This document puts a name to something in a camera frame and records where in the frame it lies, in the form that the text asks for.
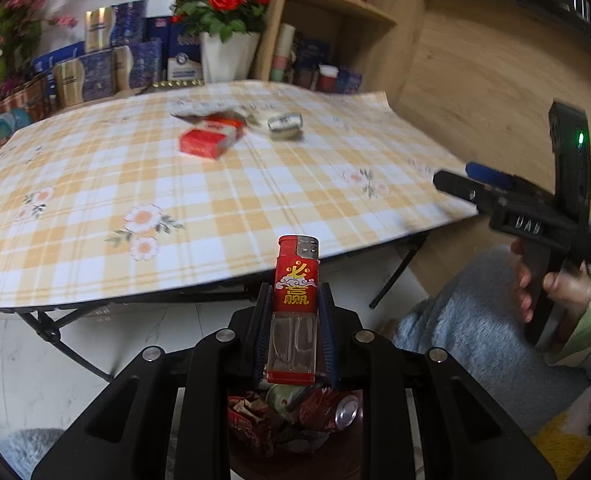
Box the teal pouch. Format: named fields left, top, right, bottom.
left=0, top=112, right=27, bottom=143

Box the wooden shelf unit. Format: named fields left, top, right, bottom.
left=252, top=0, right=427, bottom=97

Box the yellow white patterned cloth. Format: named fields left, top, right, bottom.
left=538, top=375, right=591, bottom=462

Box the dark blue shelf box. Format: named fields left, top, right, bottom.
left=295, top=35, right=332, bottom=69

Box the red rose bouquet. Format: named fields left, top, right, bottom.
left=170, top=0, right=272, bottom=44

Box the red lighter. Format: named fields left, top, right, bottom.
left=266, top=235, right=322, bottom=387

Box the dark blue red-label box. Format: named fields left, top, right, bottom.
left=145, top=16, right=172, bottom=44

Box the person's right forearm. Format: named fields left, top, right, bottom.
left=543, top=265, right=591, bottom=382

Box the pink blossom arrangement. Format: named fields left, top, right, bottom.
left=0, top=0, right=79, bottom=107

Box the red cigarette pack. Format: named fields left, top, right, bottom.
left=179, top=116, right=247, bottom=162

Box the crushed silver can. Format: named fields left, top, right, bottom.
left=266, top=111, right=305, bottom=140

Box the brown cup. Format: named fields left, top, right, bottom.
left=295, top=65, right=319, bottom=91

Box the stack of pastel cups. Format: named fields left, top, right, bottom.
left=270, top=23, right=297, bottom=83

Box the red wrapper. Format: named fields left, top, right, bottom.
left=226, top=387, right=349, bottom=457

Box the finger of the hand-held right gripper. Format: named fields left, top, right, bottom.
left=465, top=161, right=515, bottom=192
left=433, top=170, right=502, bottom=217

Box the small blue box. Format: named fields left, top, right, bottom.
left=335, top=67, right=365, bottom=96

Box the red paper cup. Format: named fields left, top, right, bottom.
left=317, top=64, right=339, bottom=94

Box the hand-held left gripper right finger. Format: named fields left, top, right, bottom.
left=318, top=282, right=549, bottom=480

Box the black folding table frame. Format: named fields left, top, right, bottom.
left=0, top=232, right=432, bottom=382

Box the gold leaf tray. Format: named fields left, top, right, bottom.
left=140, top=79, right=207, bottom=93

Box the person's right hand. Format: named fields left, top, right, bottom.
left=509, top=237, right=591, bottom=324

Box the flat blue carton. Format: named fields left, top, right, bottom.
left=32, top=42, right=87, bottom=77

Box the blue white-label box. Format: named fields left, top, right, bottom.
left=165, top=22, right=204, bottom=83

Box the white faceted vase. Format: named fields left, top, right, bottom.
left=199, top=31, right=262, bottom=84

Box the brown foil wrapper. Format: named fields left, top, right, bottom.
left=170, top=107, right=242, bottom=127

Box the plaid basket planter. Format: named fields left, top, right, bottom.
left=0, top=77, right=52, bottom=124

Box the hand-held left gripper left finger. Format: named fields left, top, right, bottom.
left=31, top=282, right=276, bottom=480

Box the maroon plastic bin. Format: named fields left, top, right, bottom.
left=225, top=385, right=372, bottom=480

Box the grey fluffy slipper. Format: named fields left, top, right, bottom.
left=0, top=427, right=72, bottom=480

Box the gold and blue gift box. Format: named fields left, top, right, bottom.
left=111, top=40, right=164, bottom=93
left=52, top=52, right=116, bottom=109
left=84, top=0, right=149, bottom=54

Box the person's fleece-clad leg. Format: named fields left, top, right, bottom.
left=393, top=247, right=591, bottom=432

